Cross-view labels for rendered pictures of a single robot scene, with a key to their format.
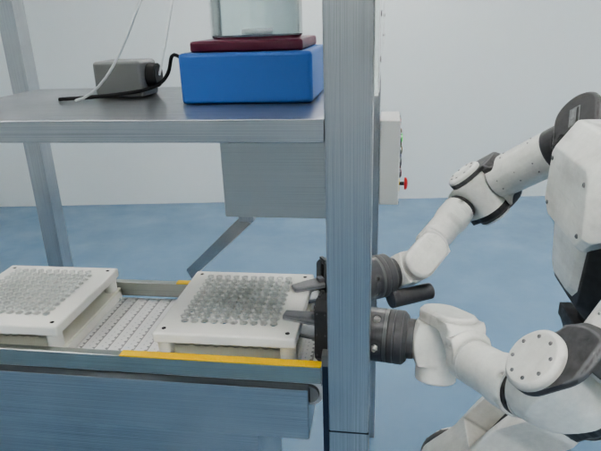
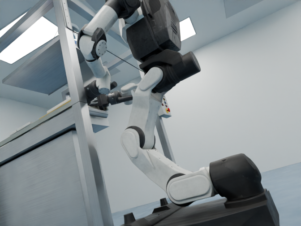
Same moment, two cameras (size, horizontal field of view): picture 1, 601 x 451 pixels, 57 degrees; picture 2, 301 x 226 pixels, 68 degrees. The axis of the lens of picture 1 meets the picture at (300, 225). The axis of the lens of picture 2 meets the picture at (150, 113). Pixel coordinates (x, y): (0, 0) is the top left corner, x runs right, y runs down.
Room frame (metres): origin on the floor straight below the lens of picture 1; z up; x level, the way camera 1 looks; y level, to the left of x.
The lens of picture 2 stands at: (-0.26, -0.73, 0.33)
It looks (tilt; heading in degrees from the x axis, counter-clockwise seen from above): 17 degrees up; 16
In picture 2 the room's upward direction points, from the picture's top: 17 degrees counter-clockwise
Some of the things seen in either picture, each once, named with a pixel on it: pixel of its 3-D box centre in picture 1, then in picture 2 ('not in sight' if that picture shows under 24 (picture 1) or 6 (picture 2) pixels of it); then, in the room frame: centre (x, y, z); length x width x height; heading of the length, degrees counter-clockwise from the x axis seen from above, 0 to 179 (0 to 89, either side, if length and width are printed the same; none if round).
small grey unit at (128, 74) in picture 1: (131, 78); not in sight; (1.00, 0.28, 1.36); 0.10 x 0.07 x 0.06; 81
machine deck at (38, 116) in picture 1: (148, 112); (52, 70); (0.93, 0.24, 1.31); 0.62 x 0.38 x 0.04; 81
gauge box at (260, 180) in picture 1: (284, 158); (88, 76); (1.03, 0.02, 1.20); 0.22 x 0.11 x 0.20; 81
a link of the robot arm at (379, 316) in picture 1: (352, 331); (89, 93); (0.82, -0.08, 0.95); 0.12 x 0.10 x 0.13; 73
